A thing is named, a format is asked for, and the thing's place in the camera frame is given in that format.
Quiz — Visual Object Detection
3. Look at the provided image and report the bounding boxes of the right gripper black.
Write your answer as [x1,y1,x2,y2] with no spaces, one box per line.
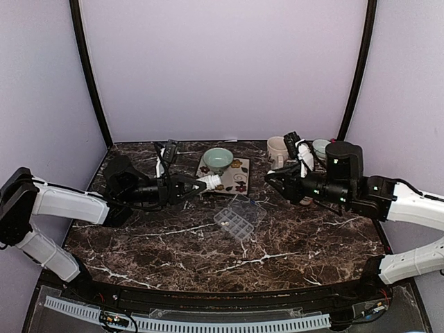
[266,162,352,206]

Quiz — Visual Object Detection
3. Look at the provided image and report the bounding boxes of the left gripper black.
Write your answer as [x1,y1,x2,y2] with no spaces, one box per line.
[121,171,208,207]

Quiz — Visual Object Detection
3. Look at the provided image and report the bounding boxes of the orange pill bottle grey cap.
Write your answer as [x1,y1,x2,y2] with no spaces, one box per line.
[300,196,314,206]

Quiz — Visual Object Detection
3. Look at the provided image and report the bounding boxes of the small white pill bottle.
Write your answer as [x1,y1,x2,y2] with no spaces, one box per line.
[200,175,222,190]

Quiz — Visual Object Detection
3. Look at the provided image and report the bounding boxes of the clear plastic pill organizer box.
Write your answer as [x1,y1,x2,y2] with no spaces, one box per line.
[213,194,266,241]

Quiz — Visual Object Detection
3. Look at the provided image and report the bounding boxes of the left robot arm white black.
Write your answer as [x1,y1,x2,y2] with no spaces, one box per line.
[1,156,221,302]

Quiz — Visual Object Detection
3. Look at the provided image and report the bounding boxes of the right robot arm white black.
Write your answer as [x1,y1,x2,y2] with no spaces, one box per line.
[265,142,443,301]

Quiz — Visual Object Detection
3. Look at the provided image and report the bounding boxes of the beige ceramic mug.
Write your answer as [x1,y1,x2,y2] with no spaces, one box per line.
[267,136,289,170]

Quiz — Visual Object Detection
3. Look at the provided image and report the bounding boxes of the green ceramic bowl on plate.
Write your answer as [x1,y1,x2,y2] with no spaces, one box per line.
[203,147,234,176]

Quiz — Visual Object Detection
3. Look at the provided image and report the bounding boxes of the small green bowl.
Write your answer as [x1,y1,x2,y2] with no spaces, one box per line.
[311,139,331,161]

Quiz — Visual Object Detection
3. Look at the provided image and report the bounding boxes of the square floral ceramic plate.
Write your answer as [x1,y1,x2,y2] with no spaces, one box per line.
[207,157,250,196]

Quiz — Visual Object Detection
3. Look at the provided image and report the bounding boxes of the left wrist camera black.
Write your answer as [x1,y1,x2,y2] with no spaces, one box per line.
[162,139,178,164]

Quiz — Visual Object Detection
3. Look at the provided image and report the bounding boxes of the white slotted cable duct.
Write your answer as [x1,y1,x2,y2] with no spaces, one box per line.
[43,296,332,332]

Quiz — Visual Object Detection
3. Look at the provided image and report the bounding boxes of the black front table rail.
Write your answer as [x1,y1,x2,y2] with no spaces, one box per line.
[58,273,396,315]

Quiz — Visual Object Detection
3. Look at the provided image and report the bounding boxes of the right black frame post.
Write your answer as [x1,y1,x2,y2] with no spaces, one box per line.
[336,0,378,141]

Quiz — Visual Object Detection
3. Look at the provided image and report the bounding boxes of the black frame post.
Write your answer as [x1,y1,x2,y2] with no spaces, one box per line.
[69,0,114,148]
[336,0,378,141]

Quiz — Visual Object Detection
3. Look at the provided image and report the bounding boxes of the left black frame post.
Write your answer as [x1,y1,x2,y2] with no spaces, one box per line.
[69,0,114,148]

